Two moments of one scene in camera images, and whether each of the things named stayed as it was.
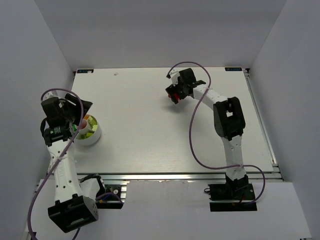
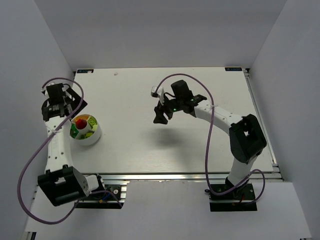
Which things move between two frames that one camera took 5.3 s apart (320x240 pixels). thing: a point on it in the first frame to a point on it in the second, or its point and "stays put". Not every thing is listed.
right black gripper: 175,91 to 162,110
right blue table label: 233,69 stays put
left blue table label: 84,71 stays put
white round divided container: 89,132 stays put
